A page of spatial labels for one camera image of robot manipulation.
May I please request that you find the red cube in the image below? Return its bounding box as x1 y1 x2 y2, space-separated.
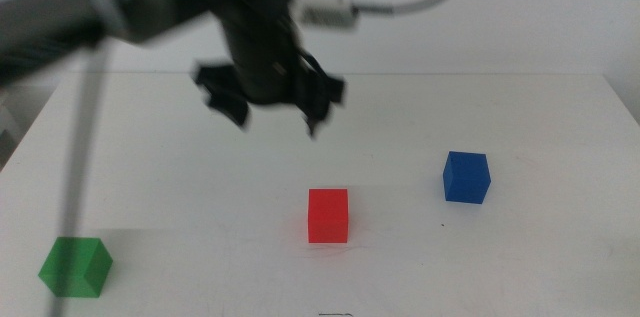
307 187 350 245

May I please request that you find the grey hanging cable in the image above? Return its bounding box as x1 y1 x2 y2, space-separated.
47 41 114 317

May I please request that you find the green cube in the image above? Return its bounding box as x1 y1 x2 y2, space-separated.
38 236 114 299

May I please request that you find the blue cube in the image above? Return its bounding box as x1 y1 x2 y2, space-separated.
442 150 492 205

